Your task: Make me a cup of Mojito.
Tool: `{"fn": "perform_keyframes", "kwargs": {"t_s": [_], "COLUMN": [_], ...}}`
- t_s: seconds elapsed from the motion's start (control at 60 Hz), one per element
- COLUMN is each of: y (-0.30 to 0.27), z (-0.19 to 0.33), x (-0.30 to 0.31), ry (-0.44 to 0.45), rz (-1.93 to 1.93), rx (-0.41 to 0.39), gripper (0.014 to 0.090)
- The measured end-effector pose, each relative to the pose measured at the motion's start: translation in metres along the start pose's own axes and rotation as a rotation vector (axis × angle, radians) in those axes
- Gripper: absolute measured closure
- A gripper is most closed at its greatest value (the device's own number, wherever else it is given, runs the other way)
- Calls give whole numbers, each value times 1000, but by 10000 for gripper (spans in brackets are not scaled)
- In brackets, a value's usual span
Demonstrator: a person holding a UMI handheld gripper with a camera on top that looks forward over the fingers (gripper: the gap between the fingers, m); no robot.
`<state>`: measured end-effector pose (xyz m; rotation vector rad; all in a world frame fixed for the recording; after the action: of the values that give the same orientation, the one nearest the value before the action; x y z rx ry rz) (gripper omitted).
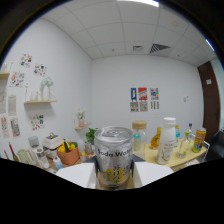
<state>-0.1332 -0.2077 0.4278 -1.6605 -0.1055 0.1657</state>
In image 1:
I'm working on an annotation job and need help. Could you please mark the silver soda water can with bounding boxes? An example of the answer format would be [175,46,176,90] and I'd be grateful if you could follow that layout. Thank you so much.
[93,125,135,190]

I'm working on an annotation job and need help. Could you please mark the orange storage basket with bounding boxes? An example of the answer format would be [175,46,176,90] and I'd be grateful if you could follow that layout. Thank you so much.
[56,141,81,167]

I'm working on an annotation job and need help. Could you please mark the white and blue bottle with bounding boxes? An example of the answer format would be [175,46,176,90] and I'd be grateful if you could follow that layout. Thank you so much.
[52,155,64,171]

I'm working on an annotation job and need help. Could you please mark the large white milk bottle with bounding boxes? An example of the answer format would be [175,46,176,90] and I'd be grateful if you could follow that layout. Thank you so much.
[155,116,177,166]

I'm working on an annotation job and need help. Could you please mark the amber glass bottle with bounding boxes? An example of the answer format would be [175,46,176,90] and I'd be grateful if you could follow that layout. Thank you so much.
[150,126,162,150]

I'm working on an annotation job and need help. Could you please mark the slim teal liquid bottle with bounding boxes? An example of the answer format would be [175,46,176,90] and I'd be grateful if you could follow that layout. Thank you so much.
[133,129,142,152]

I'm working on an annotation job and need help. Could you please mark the clear bottle with green cap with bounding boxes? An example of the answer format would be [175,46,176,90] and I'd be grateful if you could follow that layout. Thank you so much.
[177,130,192,160]

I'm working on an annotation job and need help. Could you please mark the white kitchen appliance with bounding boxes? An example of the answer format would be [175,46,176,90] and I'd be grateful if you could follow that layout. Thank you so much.
[42,132,64,159]

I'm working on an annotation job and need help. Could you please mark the green potted plant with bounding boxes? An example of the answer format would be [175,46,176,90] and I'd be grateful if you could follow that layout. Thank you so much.
[84,127,99,145]

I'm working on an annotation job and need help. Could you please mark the blue label clear bottle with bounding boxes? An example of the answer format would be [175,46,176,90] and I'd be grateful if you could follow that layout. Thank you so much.
[174,124,181,141]

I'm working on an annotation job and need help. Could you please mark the glass jar with cork lid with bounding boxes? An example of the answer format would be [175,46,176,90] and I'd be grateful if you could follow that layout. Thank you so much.
[131,120,148,160]

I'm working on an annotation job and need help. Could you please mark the pink pot with white flowers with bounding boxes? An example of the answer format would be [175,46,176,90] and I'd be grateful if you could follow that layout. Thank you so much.
[76,108,87,128]

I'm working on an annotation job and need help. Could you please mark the clear bottle with blue cap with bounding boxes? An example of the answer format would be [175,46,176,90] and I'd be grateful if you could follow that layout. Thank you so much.
[187,123,194,141]

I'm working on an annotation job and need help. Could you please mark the black office chair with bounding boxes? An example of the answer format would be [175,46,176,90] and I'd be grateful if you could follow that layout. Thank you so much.
[204,129,224,163]

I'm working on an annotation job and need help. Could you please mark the multicolour print poster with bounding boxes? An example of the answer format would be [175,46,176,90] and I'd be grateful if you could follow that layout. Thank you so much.
[149,87,160,101]

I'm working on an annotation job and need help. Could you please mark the red print poster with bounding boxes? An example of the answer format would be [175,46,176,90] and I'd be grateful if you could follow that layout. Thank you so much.
[138,87,148,102]

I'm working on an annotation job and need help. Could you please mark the blue print poster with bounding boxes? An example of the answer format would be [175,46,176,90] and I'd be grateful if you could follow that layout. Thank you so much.
[130,87,138,102]

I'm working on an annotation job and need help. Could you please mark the dark brown door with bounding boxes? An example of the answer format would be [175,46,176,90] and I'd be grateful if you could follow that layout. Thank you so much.
[197,60,222,144]

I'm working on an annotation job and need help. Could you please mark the white vase with pale flowers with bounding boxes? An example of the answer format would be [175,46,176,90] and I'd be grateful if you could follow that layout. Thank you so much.
[39,76,54,101]

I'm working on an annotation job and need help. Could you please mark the ceiling air vent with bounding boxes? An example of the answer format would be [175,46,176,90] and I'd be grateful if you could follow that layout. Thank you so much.
[149,43,172,54]

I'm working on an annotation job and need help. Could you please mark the square ceiling diffuser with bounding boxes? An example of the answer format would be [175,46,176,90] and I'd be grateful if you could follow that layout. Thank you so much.
[132,44,144,53]

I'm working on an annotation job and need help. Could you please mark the ceiling light panel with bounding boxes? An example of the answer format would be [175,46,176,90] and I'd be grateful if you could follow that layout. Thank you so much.
[116,0,160,8]

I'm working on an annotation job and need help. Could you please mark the small wooden wall shelf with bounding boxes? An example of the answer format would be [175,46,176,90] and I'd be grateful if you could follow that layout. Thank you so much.
[74,122,92,131]

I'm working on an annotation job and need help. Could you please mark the colourful wall print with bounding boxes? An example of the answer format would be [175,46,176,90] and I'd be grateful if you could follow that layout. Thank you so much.
[33,63,48,78]
[30,114,45,131]
[19,53,33,69]
[8,70,26,88]

